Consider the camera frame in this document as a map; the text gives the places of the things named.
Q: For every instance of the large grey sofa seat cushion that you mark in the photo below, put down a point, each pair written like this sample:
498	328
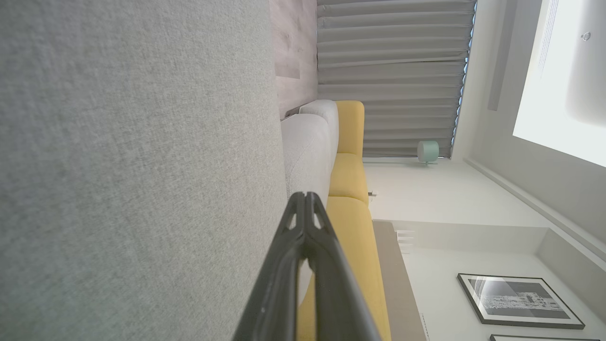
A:
142	166

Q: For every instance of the grey pleated curtain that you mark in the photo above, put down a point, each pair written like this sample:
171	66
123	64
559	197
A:
393	71

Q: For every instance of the yellow sofa end backrest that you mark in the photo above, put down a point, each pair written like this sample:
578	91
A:
350	125

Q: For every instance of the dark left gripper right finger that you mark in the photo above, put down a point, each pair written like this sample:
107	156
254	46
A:
336	293

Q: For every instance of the small grey sofa seat cushion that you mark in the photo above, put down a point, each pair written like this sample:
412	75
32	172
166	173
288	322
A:
326	123

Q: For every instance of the black framed monochrome picture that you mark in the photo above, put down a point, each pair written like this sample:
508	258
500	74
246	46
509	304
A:
521	300

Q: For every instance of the mint green wall lamp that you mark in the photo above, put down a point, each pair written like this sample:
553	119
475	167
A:
427	151

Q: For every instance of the large yellow sofa backrest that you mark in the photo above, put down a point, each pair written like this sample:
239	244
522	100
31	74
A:
360	246

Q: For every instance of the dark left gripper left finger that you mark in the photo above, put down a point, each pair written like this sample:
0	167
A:
274	284

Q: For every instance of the narrow yellow sofa backrest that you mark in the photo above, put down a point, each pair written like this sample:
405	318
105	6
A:
349	177

